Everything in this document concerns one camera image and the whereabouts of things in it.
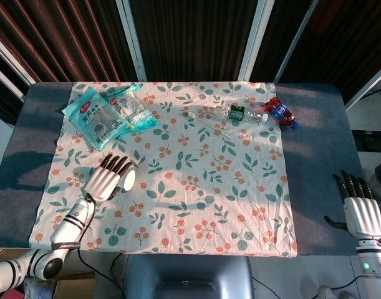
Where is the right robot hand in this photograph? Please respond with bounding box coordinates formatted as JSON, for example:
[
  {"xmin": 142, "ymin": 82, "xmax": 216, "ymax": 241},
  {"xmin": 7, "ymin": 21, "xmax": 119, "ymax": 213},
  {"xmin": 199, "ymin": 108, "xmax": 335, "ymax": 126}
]
[{"xmin": 323, "ymin": 169, "xmax": 381, "ymax": 240}]

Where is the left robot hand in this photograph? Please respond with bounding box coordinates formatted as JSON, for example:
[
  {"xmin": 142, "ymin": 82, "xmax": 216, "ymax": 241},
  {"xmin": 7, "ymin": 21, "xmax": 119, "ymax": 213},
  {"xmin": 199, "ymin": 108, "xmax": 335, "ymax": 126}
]
[{"xmin": 82, "ymin": 154, "xmax": 137, "ymax": 202}]

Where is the white paper cup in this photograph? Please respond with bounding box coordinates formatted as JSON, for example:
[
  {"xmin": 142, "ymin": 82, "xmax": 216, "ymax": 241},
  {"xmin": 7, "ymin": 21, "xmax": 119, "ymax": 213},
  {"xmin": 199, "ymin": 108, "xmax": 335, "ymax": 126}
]
[{"xmin": 117, "ymin": 169, "xmax": 137, "ymax": 191}]

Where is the teal wipes package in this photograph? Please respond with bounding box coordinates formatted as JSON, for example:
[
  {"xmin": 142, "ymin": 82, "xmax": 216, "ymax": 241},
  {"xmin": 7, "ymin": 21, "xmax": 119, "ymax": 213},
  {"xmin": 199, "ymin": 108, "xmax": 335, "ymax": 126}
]
[{"xmin": 62, "ymin": 87, "xmax": 132, "ymax": 152}]

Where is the floral tablecloth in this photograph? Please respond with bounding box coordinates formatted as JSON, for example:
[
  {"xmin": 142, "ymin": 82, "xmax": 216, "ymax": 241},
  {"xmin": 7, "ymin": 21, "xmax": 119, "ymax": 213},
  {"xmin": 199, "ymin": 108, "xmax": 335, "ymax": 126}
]
[{"xmin": 29, "ymin": 81, "xmax": 299, "ymax": 258}]

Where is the teal clear plastic package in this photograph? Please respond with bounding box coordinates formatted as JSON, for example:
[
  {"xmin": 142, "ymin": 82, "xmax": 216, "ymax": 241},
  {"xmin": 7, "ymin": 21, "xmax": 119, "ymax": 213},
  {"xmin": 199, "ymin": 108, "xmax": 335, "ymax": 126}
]
[{"xmin": 103, "ymin": 83, "xmax": 160, "ymax": 131}]

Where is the cardboard box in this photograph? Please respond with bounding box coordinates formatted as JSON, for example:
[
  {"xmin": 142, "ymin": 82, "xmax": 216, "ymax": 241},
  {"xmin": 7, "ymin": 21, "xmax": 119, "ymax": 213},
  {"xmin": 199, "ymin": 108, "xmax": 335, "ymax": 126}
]
[{"xmin": 51, "ymin": 272, "xmax": 97, "ymax": 299}]

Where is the clear glass test tube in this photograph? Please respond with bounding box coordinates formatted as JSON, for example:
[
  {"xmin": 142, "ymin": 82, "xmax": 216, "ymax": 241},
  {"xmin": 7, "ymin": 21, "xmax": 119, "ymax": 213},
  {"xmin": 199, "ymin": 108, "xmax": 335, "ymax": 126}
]
[{"xmin": 183, "ymin": 106, "xmax": 228, "ymax": 119}]

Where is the thin clear pipette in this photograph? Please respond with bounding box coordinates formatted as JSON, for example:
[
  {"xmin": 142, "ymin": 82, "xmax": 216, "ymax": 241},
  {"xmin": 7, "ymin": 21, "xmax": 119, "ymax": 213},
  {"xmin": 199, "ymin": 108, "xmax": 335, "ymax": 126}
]
[{"xmin": 204, "ymin": 119, "xmax": 233, "ymax": 140}]

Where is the blue grey chair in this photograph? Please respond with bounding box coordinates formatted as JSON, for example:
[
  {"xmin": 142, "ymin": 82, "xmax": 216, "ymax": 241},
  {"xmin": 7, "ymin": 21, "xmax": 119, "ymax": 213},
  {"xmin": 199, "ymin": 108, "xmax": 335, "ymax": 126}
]
[{"xmin": 120, "ymin": 254, "xmax": 255, "ymax": 299}]

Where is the red soda bottle blue cap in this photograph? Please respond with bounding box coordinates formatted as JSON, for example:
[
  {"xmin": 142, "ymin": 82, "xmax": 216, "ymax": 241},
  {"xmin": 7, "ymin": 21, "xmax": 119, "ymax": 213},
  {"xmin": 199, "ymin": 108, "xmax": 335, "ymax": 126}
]
[{"xmin": 264, "ymin": 97, "xmax": 301, "ymax": 130}]

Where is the clear bottle green label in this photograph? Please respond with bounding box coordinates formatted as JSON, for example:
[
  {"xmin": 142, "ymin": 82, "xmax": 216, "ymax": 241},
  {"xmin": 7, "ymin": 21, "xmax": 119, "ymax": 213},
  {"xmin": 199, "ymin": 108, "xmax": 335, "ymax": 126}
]
[{"xmin": 220, "ymin": 103, "xmax": 269, "ymax": 123}]

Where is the black cable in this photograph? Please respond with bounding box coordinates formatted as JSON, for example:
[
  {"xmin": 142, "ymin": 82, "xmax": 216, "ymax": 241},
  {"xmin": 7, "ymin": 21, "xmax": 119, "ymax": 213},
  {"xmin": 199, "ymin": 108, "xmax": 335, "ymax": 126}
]
[{"xmin": 331, "ymin": 275, "xmax": 364, "ymax": 292}]

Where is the white screen frame post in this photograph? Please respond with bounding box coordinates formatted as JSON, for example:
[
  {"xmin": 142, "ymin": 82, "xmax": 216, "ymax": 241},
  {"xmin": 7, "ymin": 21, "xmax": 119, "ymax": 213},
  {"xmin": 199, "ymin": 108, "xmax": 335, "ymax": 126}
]
[
  {"xmin": 0, "ymin": 31, "xmax": 36, "ymax": 100},
  {"xmin": 238, "ymin": 0, "xmax": 275, "ymax": 82},
  {"xmin": 345, "ymin": 60, "xmax": 381, "ymax": 111},
  {"xmin": 274, "ymin": 0, "xmax": 319, "ymax": 84},
  {"xmin": 115, "ymin": 0, "xmax": 147, "ymax": 82}
]

